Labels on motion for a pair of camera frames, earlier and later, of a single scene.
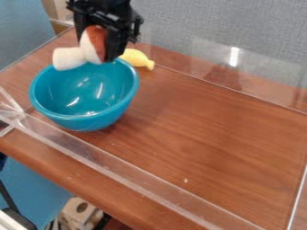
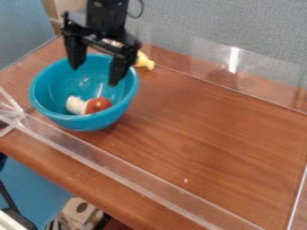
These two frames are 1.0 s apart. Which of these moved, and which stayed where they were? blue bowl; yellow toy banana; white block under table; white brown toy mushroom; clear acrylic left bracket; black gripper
Moved: white brown toy mushroom; black gripper
Stayed: white block under table; blue bowl; yellow toy banana; clear acrylic left bracket
